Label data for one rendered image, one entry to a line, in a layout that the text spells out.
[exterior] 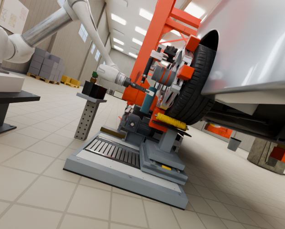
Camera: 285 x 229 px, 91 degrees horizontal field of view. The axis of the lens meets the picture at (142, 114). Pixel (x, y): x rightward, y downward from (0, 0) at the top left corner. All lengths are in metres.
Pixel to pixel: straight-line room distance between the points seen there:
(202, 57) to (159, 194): 0.95
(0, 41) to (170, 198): 1.45
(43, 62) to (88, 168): 5.42
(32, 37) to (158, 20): 1.24
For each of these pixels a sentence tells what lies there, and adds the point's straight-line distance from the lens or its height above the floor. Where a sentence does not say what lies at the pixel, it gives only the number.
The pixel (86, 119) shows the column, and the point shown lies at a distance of 1.47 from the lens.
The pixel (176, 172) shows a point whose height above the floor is 0.17.
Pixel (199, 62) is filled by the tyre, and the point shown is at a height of 0.95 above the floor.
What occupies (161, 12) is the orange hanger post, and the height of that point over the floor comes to 1.60.
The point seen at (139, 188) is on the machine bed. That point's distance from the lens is 1.02.
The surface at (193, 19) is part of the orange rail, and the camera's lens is 5.04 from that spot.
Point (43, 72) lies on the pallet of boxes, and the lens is 6.13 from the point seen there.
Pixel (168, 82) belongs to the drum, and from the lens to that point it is 1.23.
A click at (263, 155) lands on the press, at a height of 0.43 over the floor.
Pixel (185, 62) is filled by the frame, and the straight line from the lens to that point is 1.07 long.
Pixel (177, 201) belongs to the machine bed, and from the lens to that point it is 1.11.
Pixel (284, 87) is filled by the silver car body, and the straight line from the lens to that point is 0.58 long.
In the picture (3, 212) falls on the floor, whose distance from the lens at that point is 0.81.
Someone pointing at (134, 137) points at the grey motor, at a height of 0.15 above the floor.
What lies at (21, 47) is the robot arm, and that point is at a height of 0.62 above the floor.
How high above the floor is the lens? 0.56
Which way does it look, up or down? 4 degrees down
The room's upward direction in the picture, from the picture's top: 21 degrees clockwise
